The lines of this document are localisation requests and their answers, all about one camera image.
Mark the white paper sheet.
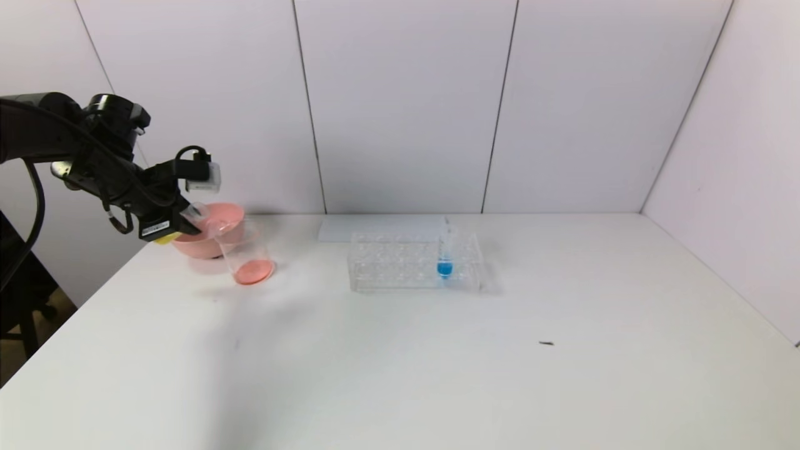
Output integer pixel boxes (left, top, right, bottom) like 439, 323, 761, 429
318, 216, 449, 243

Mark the black background furniture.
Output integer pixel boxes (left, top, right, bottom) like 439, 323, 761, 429
0, 212, 76, 360

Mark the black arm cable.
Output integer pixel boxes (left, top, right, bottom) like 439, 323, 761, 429
0, 157, 46, 294

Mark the clear plastic test tube rack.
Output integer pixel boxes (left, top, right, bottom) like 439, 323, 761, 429
348, 230, 485, 293

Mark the test tube with blue pigment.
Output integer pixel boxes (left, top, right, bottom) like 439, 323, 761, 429
437, 224, 458, 280

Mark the clear glass beaker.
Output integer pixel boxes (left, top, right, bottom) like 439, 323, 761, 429
216, 219, 276, 286

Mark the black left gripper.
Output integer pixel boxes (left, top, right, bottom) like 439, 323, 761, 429
124, 186, 203, 243

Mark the pink bowl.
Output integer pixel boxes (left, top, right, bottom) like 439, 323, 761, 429
172, 202, 246, 260

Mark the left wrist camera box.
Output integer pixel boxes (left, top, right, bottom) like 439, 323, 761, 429
185, 161, 222, 193

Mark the test tube with yellow pigment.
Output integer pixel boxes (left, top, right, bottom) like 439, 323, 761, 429
154, 201, 212, 245

